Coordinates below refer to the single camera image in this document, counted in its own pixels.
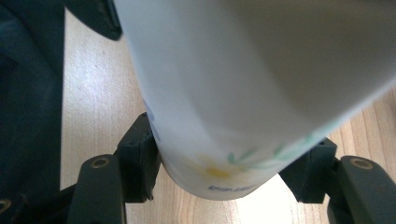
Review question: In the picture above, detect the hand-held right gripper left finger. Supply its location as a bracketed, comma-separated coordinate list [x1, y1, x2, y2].
[116, 112, 162, 203]

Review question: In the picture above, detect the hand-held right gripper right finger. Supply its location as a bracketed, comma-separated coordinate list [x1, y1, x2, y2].
[277, 137, 342, 204]

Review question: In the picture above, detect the white floral paper cup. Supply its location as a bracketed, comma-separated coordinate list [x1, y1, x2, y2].
[113, 0, 396, 202]

